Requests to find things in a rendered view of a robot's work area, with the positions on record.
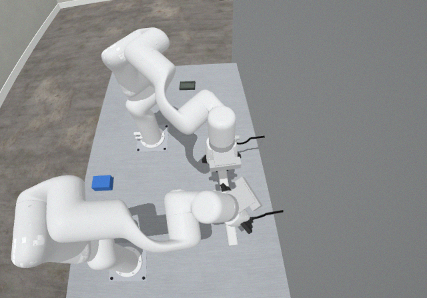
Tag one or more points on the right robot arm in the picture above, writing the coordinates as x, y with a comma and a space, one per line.
68, 231

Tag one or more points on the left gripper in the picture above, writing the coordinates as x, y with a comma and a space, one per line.
209, 152

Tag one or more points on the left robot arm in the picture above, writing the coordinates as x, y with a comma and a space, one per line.
145, 81

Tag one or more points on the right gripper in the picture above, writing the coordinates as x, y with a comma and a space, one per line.
242, 218

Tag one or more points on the blue block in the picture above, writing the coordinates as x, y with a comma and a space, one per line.
102, 183

